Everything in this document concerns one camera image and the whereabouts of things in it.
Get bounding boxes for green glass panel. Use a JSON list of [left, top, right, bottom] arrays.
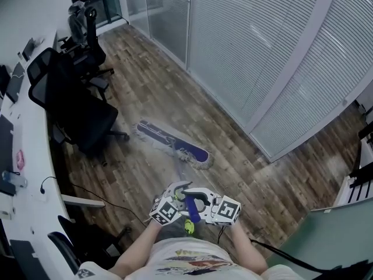
[[266, 198, 373, 280]]

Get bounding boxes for black laptop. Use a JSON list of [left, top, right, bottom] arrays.
[[0, 61, 26, 103]]

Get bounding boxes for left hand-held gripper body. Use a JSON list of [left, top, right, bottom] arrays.
[[149, 185, 187, 226]]

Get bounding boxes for person's right forearm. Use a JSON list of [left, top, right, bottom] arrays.
[[231, 222, 268, 275]]

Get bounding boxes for clear water bottle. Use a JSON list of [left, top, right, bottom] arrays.
[[2, 170, 29, 188]]

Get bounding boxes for person's left forearm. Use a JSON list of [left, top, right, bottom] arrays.
[[109, 223, 163, 277]]

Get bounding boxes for tall black office chair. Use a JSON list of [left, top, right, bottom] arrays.
[[59, 6, 115, 99]]

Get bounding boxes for grey desk crossbar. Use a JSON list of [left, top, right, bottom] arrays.
[[60, 193, 105, 208]]

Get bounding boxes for black charger cable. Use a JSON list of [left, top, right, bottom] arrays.
[[39, 176, 58, 194]]

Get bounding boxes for glass partition with blinds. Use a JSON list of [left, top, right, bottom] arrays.
[[116, 0, 373, 160]]

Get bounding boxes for black mesh office chair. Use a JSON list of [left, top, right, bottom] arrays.
[[27, 47, 131, 167]]

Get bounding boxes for black desk mat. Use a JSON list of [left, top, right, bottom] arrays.
[[0, 115, 15, 197]]

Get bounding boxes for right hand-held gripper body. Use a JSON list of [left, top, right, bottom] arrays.
[[203, 192, 242, 226]]

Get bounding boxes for thick black cable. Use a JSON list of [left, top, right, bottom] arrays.
[[249, 239, 327, 274]]

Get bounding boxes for blue-handled mop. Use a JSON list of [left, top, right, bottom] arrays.
[[131, 118, 215, 224]]

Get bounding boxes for grey shorts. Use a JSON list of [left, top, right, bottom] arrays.
[[161, 222, 189, 239]]

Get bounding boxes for white printed t-shirt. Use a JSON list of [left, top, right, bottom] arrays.
[[75, 237, 304, 280]]

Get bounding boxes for dark wooden stair railing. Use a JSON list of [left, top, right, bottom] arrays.
[[335, 121, 373, 207]]

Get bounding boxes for white desk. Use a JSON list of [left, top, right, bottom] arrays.
[[0, 30, 81, 280]]

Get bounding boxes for black tablet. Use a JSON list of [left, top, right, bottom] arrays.
[[22, 38, 36, 61]]

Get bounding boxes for grey jacket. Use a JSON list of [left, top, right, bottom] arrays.
[[68, 1, 88, 44]]

